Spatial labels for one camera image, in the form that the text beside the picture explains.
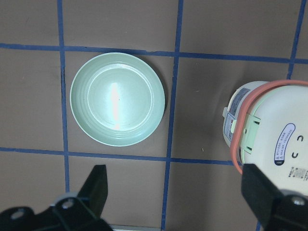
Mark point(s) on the green plate near cooker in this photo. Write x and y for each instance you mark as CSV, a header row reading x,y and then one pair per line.
x,y
117,99

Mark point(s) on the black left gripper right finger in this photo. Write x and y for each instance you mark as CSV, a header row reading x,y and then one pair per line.
x,y
261,195

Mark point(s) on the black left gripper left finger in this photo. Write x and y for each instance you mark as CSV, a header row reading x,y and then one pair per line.
x,y
93,193

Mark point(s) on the cream rice cooker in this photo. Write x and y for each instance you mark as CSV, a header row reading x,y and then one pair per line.
x,y
266,124

